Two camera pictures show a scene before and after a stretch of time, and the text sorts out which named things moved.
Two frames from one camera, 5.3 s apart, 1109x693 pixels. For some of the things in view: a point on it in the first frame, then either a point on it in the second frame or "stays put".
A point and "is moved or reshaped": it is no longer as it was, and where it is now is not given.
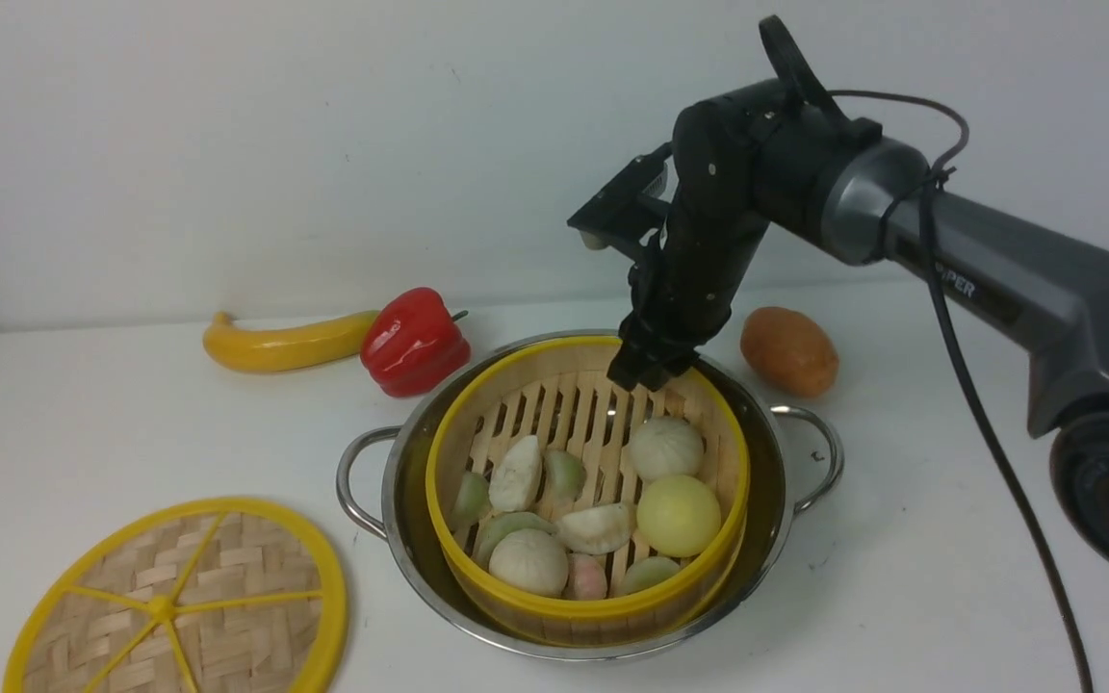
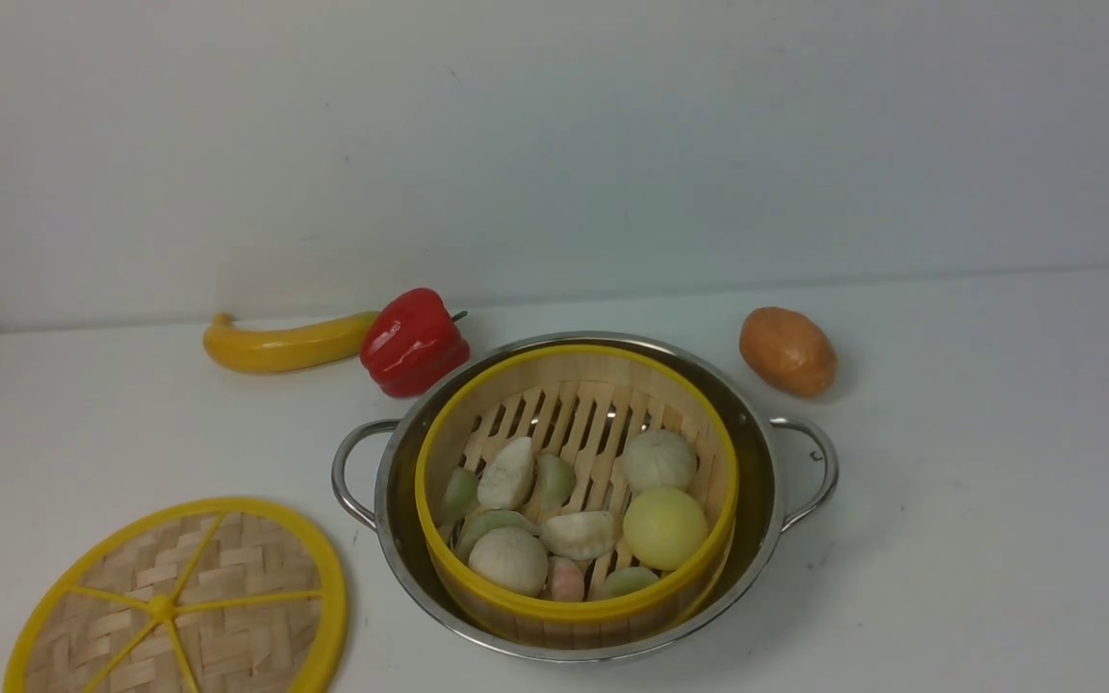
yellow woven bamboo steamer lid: x=233 y=595 stays put
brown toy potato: x=790 y=350 stays put
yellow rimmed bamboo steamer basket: x=575 y=512 is moved or reshaped
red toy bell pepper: x=412 y=343 stays put
